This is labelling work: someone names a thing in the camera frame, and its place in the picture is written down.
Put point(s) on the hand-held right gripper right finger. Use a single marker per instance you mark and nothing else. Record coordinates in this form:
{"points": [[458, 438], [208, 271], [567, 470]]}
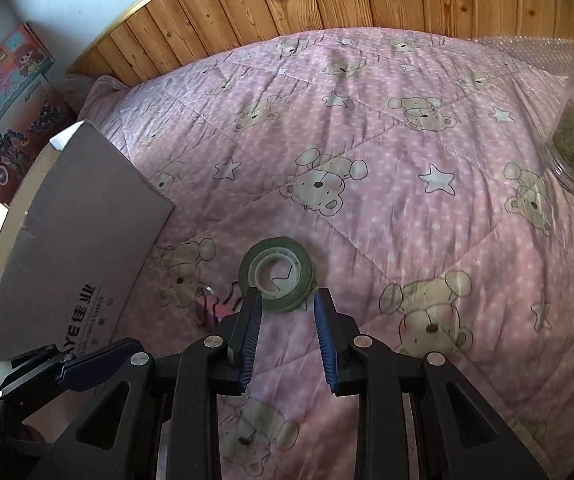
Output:
{"points": [[327, 342]]}

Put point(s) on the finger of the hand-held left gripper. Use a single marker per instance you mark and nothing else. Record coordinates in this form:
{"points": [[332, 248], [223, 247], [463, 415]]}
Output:
{"points": [[97, 362]]}

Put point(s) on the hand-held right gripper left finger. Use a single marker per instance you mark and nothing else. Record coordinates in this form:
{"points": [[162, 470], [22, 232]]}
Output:
{"points": [[247, 340]]}

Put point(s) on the pink binder clip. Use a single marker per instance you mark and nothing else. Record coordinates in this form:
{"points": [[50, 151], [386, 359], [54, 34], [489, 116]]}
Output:
{"points": [[219, 312]]}

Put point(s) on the green tape roll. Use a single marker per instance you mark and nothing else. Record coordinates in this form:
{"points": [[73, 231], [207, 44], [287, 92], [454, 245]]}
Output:
{"points": [[297, 285]]}

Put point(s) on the white cardboard box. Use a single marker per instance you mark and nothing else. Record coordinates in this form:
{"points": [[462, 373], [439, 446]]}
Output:
{"points": [[77, 240]]}

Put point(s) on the pink bear print blanket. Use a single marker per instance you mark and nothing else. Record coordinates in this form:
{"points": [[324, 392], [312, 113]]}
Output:
{"points": [[392, 210]]}

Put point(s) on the dark toy box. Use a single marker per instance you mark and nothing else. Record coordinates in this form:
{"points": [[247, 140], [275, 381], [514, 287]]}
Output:
{"points": [[22, 145]]}

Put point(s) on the pale pink cloth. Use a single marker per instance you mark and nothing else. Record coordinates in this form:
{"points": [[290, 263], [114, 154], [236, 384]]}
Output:
{"points": [[92, 92]]}

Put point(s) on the colourful toy box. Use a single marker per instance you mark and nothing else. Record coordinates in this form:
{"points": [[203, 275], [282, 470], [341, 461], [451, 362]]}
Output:
{"points": [[2, 85]]}

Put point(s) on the clear bubble wrap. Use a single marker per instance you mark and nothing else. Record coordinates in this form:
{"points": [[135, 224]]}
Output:
{"points": [[527, 52]]}

